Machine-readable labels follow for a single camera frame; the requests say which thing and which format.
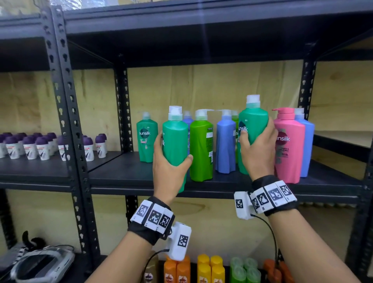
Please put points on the group of purple-capped deodorants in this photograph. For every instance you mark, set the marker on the group of purple-capped deodorants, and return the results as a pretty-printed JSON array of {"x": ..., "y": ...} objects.
[{"x": 43, "y": 148}]

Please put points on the person's left hand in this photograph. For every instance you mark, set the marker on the person's left hand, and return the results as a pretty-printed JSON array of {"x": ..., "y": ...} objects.
[{"x": 169, "y": 180}]

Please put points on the black orange-capped shampoo bottle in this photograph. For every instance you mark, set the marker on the black orange-capped shampoo bottle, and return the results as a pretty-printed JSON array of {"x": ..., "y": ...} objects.
[
  {"x": 268, "y": 263},
  {"x": 274, "y": 276},
  {"x": 287, "y": 274}
]

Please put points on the wristband with marker tags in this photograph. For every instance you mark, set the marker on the wristband with marker tags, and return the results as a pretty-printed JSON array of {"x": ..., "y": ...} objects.
[
  {"x": 272, "y": 195},
  {"x": 151, "y": 218}
]

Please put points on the large blue shampoo bottle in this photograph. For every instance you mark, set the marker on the large blue shampoo bottle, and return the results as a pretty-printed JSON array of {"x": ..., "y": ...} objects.
[
  {"x": 225, "y": 145},
  {"x": 188, "y": 121}
]

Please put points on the large pink shampoo bottle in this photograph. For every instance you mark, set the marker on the large pink shampoo bottle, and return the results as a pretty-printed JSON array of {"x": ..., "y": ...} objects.
[{"x": 291, "y": 163}]

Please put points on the large teal shampoo bottle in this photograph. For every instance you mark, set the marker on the large teal shampoo bottle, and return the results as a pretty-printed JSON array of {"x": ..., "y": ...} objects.
[
  {"x": 147, "y": 151},
  {"x": 253, "y": 119},
  {"x": 174, "y": 137}
]

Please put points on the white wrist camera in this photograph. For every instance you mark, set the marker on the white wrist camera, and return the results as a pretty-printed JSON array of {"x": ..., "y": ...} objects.
[
  {"x": 180, "y": 242},
  {"x": 243, "y": 205}
]

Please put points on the person's left forearm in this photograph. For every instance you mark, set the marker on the person's left forearm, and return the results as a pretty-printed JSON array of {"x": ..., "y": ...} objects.
[{"x": 119, "y": 262}]

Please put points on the right wristband with marker tags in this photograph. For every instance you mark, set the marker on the right wristband with marker tags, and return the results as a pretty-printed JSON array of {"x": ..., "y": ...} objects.
[{"x": 272, "y": 195}]

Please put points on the large green shampoo bottle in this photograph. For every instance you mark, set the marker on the large green shampoo bottle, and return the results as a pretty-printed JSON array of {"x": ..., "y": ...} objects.
[
  {"x": 201, "y": 151},
  {"x": 235, "y": 119}
]

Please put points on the small blue shampoo bottle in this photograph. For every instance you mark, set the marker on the small blue shampoo bottle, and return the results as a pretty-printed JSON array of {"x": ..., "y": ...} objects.
[{"x": 309, "y": 145}]

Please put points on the left wristband with marker tags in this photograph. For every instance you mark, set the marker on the left wristband with marker tags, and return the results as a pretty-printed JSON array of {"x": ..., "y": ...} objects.
[{"x": 151, "y": 218}]

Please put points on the white plastic device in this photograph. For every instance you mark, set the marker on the white plastic device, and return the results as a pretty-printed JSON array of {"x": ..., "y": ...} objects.
[{"x": 43, "y": 265}]

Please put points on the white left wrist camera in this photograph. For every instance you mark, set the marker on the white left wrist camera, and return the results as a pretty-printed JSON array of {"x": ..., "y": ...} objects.
[{"x": 180, "y": 242}]

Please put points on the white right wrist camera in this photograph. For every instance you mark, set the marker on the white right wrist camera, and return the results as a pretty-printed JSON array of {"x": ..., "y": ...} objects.
[{"x": 243, "y": 205}]

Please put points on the person's right forearm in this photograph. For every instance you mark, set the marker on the person's right forearm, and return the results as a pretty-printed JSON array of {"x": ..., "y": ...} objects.
[{"x": 309, "y": 250}]

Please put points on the person's right hand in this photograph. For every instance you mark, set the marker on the person's right hand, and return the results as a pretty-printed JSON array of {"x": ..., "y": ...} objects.
[{"x": 260, "y": 157}]

